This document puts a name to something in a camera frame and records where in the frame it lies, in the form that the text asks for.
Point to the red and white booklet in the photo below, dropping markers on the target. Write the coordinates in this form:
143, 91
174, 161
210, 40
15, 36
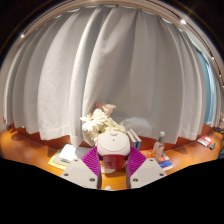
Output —
204, 140

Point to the blue standing book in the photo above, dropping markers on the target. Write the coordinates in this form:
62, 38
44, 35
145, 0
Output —
137, 140

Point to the orange flat book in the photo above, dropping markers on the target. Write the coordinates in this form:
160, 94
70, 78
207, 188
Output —
148, 154

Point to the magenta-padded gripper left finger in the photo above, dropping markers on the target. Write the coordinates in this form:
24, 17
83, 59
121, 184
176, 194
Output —
80, 173

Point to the white and pink flowers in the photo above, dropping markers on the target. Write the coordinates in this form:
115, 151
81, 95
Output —
96, 123

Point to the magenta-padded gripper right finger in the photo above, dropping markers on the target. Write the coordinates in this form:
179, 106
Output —
146, 173

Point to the red flat book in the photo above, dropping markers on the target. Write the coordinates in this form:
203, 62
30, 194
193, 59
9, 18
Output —
165, 157

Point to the small dark object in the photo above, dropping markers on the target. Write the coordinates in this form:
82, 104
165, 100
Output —
212, 146

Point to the white curtain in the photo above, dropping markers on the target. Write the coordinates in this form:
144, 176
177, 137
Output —
116, 66

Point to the red and white charger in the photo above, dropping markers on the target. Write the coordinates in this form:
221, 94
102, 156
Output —
113, 146

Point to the yellow flat book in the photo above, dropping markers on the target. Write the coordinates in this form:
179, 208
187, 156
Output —
55, 162

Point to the clear plastic water bottle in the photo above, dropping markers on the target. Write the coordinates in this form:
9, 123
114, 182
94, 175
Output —
159, 146

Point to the blue flat book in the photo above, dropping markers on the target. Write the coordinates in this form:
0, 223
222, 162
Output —
166, 164

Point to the window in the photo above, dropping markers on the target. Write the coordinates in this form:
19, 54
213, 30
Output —
208, 90

